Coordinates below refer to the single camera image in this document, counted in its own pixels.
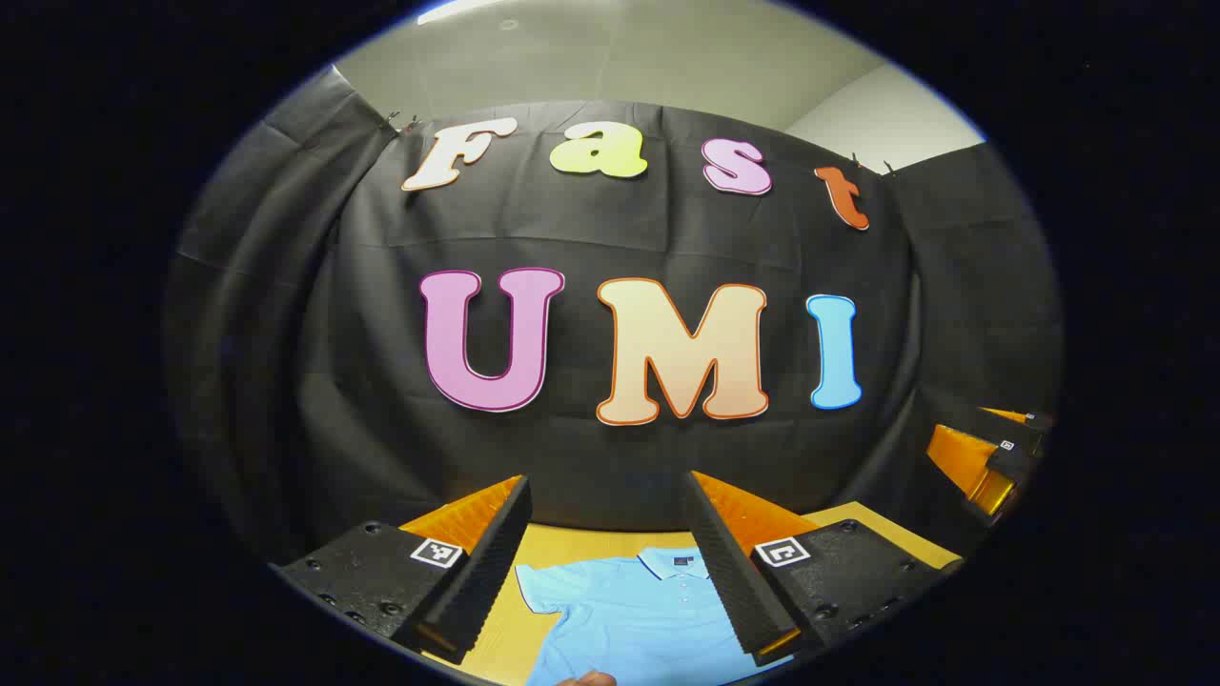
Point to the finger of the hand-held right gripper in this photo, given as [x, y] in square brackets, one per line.
[958, 459]
[1037, 420]

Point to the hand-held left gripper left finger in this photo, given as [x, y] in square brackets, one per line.
[486, 581]

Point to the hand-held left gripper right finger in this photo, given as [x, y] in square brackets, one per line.
[729, 572]

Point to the light blue polo T-shirt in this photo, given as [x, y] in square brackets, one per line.
[639, 619]

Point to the black backdrop cloth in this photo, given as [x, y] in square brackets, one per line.
[572, 457]

